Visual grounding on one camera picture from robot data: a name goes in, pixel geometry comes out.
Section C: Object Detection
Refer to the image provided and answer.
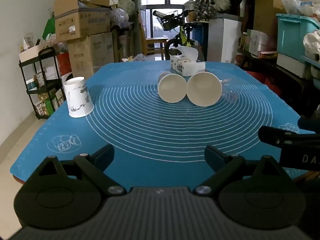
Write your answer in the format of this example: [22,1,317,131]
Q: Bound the blue yellow paper cup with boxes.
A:
[157,72,187,103]

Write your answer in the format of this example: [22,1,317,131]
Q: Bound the clear plastic cup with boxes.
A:
[221,79,239,103]

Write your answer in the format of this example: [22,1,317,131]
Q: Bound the white cup with ink drawing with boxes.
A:
[64,76,94,118]

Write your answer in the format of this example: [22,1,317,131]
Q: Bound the purple paper cup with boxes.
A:
[187,70,222,107]

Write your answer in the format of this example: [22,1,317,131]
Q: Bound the red bag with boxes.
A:
[247,71,281,96]

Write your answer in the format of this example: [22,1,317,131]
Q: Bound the black metal shelf rack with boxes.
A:
[18,47,66,120]

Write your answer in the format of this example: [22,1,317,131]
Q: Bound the teal plastic storage bin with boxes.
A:
[276,14,319,62]

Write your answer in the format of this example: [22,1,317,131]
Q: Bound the blue silicone baking mat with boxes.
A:
[10,61,303,189]

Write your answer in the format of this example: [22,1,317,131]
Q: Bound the white cabinet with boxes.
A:
[207,14,242,63]

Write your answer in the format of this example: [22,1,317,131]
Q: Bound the lower cardboard box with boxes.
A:
[67,32,114,79]

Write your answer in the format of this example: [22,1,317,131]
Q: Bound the white tissue box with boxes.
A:
[170,46,206,77]

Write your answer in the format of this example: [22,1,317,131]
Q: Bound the tall brown cardboard box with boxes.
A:
[253,0,286,37]

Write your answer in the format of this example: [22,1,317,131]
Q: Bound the wooden chair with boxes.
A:
[138,13,168,60]

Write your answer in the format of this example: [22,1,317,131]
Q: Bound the upper cardboard box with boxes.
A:
[54,0,111,42]

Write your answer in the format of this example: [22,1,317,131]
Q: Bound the black bicycle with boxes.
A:
[153,10,196,60]

